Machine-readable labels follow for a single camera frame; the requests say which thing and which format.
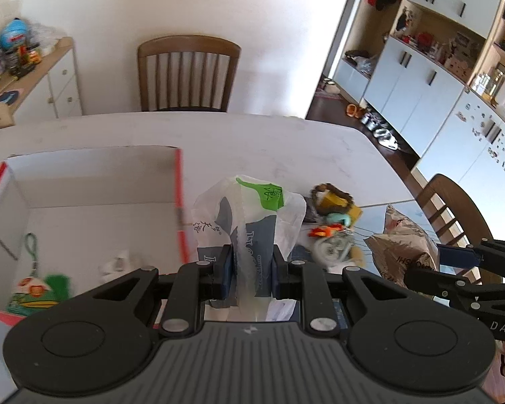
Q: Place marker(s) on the grey plastic bag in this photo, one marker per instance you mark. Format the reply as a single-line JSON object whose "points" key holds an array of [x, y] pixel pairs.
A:
{"points": [[365, 64]]}

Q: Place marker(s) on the brown crumpled paper bag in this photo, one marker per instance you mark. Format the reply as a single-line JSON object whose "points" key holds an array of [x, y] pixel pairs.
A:
{"points": [[399, 240]]}

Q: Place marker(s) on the row of shoes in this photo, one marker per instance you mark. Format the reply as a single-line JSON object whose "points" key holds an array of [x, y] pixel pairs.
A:
{"points": [[381, 130]]}

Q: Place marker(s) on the bag of dark dried pieces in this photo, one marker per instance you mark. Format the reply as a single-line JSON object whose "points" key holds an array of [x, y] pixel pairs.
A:
{"points": [[343, 195]]}

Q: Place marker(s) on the printed translucent plastic bag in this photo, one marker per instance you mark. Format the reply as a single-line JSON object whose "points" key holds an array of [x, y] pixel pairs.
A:
{"points": [[252, 235]]}

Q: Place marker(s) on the blue round toy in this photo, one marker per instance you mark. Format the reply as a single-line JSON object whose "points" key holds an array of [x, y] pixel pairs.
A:
{"points": [[13, 33]]}

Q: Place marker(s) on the white wood wall cabinet unit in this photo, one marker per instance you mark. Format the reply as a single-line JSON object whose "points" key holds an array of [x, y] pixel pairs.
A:
{"points": [[416, 80]]}

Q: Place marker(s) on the grey round tape roll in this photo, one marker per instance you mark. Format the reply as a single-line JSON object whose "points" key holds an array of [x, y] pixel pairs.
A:
{"points": [[332, 249]]}

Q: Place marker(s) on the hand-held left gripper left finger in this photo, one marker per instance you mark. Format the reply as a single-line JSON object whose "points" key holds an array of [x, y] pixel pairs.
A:
{"points": [[226, 271]]}

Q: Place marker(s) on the clear crumpled plastic bag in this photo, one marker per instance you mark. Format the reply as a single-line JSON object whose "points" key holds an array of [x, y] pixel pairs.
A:
{"points": [[46, 38]]}

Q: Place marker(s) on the orange slipper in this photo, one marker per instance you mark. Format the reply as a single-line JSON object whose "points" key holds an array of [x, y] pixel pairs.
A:
{"points": [[352, 110]]}

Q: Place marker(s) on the yellow cardboard carton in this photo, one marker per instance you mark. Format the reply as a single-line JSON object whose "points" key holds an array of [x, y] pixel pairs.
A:
{"points": [[327, 197]]}

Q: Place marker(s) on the white red cardboard box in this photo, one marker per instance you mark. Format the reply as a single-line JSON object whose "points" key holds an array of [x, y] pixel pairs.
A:
{"points": [[88, 227]]}

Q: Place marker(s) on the white wooden-top sideboard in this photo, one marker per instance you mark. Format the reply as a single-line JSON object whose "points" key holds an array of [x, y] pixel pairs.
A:
{"points": [[61, 80]]}

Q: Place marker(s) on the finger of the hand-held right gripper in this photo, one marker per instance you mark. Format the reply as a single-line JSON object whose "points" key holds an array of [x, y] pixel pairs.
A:
{"points": [[456, 255], [442, 286]]}

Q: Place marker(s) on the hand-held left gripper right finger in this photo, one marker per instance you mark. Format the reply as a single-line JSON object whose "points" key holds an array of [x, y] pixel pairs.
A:
{"points": [[278, 275]]}

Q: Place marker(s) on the red orange plush toy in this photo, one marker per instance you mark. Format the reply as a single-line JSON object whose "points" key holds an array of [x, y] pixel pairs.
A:
{"points": [[320, 231]]}

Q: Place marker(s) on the brown wooden slatted chair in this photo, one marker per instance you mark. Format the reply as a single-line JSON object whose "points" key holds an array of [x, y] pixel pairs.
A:
{"points": [[467, 206], [219, 50]]}

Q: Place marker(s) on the white crumpled small item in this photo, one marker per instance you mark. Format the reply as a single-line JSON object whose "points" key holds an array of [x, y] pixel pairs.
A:
{"points": [[118, 266]]}

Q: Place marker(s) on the white pet bowl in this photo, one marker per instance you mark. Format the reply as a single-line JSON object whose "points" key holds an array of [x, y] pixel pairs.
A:
{"points": [[330, 87]]}

